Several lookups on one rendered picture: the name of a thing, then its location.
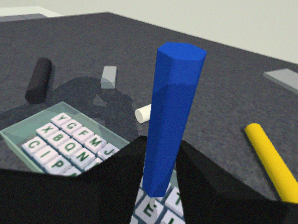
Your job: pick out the black cylinder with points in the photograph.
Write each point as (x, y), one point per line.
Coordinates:
(36, 90)

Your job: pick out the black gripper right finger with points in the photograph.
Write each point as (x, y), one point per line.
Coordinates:
(211, 195)

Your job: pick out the grey flat rectangular slab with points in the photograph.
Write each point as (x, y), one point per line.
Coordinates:
(284, 78)

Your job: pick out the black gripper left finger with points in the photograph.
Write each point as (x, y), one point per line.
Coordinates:
(103, 194)

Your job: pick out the keyboard with white letter keys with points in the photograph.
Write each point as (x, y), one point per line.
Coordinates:
(63, 140)

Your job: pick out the small grey block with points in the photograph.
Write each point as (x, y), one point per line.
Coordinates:
(108, 80)

